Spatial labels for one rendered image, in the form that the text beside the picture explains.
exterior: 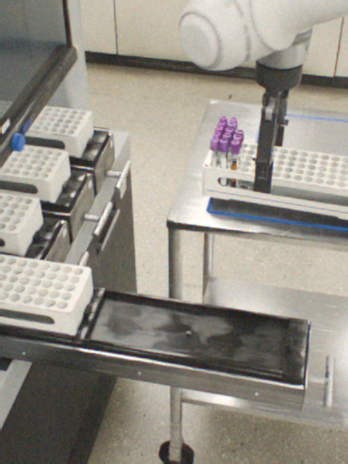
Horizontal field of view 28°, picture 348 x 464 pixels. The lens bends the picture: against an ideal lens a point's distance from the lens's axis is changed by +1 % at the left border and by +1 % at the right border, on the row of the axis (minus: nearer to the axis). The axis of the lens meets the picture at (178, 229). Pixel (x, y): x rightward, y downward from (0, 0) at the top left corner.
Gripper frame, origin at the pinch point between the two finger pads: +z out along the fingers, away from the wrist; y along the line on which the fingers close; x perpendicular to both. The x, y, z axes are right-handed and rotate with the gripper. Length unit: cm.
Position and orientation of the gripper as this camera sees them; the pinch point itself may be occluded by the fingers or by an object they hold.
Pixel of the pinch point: (268, 164)
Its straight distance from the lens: 127.7
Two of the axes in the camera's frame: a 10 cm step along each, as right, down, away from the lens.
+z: 0.0, 7.6, 6.4
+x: -9.6, -1.8, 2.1
